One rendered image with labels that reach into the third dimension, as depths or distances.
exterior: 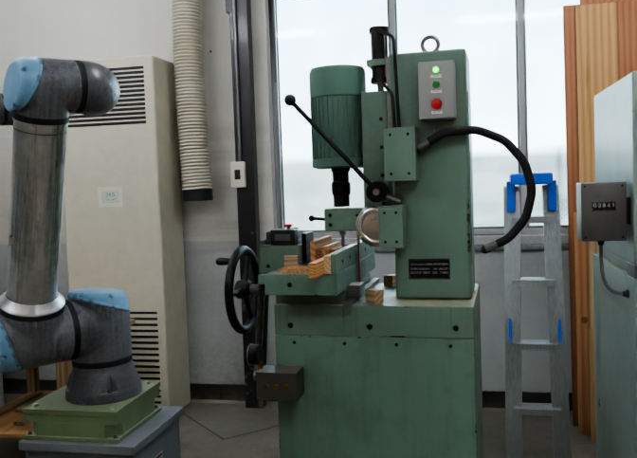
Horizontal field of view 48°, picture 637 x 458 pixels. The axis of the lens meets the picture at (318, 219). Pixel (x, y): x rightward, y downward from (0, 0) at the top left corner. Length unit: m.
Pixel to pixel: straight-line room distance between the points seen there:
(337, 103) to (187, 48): 1.64
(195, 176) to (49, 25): 1.24
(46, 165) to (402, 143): 0.95
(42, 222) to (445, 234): 1.09
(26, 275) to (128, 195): 1.96
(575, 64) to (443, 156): 1.54
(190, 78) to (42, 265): 2.10
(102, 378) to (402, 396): 0.82
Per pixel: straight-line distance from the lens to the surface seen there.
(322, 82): 2.21
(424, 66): 2.07
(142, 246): 3.66
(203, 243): 3.85
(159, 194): 3.61
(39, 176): 1.67
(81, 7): 4.22
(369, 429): 2.15
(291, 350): 2.14
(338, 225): 2.24
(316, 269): 1.91
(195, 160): 3.65
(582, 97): 3.49
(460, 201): 2.11
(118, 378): 1.91
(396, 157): 2.04
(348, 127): 2.19
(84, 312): 1.87
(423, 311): 2.04
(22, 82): 1.61
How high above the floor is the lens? 1.16
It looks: 3 degrees down
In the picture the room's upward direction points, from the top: 2 degrees counter-clockwise
